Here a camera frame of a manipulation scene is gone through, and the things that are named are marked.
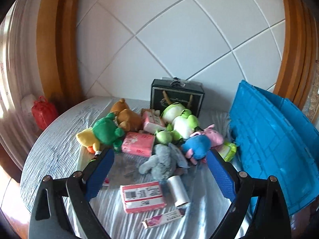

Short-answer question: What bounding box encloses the white bag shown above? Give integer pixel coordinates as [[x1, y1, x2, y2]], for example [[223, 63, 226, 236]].
[[21, 94, 38, 112]]

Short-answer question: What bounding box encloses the patterned floral curtain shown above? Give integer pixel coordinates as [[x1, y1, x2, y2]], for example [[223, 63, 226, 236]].
[[309, 62, 319, 125]]

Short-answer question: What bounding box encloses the cream flat box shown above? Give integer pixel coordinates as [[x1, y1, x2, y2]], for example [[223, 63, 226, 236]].
[[77, 151, 96, 173]]

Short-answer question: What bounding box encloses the pink tissue pack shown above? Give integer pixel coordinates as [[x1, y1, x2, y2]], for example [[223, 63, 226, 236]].
[[121, 132, 156, 158], [142, 109, 166, 133]]

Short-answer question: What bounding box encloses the pink white medicine box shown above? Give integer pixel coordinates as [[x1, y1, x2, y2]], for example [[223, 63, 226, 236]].
[[142, 208, 187, 229]]

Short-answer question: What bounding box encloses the grey elephant plush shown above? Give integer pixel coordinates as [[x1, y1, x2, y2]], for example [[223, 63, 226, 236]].
[[138, 143, 191, 181]]

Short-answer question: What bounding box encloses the pink labelled box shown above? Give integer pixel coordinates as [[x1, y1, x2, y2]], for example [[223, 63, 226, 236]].
[[120, 181, 167, 214]]

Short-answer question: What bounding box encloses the grey striped cloth desktop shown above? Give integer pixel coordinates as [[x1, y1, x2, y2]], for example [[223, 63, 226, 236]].
[[20, 96, 294, 239]]

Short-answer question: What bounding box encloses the black gift box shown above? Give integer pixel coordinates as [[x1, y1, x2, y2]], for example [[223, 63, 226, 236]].
[[150, 78, 205, 119]]

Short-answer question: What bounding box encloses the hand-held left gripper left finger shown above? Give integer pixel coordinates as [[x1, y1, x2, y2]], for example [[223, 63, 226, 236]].
[[29, 147, 115, 239]]

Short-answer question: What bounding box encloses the blue pig plush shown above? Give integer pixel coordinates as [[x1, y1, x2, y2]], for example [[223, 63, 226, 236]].
[[181, 124, 225, 166]]

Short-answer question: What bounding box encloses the white plastic roll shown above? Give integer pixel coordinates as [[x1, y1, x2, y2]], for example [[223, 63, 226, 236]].
[[166, 175, 191, 208]]

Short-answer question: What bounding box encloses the red handbag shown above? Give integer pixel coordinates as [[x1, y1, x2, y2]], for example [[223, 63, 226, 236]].
[[31, 96, 59, 130]]

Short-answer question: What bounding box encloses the small light green plush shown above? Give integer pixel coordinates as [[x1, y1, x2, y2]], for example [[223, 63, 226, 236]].
[[155, 130, 182, 146]]

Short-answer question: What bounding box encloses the blue plastic crate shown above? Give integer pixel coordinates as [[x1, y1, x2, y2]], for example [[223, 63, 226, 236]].
[[229, 80, 319, 217]]

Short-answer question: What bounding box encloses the wooden furniture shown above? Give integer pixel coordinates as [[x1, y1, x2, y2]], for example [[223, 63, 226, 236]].
[[273, 0, 319, 107]]

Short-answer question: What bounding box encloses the brown teddy bear plush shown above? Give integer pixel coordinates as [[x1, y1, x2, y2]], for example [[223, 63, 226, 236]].
[[110, 98, 144, 132]]

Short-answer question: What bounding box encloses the green wet wipes pack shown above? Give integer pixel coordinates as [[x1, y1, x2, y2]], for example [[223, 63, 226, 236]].
[[217, 141, 238, 162]]

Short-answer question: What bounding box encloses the yellow duck plush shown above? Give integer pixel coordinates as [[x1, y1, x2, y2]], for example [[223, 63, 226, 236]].
[[75, 129, 101, 154]]

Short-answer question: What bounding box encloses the green white frog plush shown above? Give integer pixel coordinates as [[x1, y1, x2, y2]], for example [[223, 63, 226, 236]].
[[161, 102, 201, 140]]

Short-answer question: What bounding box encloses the white pleated curtain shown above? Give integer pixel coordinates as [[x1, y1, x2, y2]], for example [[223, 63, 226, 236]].
[[0, 5, 48, 170]]

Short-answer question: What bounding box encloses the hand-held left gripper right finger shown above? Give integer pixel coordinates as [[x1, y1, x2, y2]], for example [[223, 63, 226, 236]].
[[206, 149, 291, 239]]

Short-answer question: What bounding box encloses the wooden frame post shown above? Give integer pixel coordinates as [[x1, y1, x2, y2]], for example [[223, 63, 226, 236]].
[[36, 0, 84, 102]]

